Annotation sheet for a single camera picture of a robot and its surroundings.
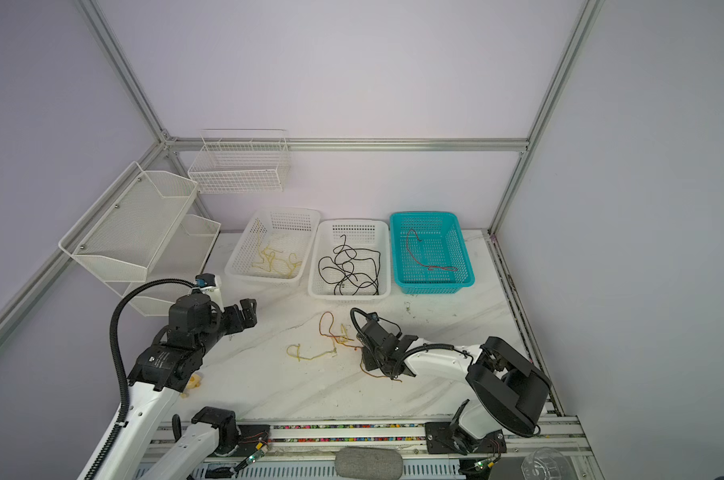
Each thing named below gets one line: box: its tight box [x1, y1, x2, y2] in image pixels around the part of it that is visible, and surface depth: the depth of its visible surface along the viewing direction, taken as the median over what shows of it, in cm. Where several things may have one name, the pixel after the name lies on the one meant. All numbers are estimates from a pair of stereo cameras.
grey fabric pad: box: [335, 446, 403, 480], surface depth 69 cm
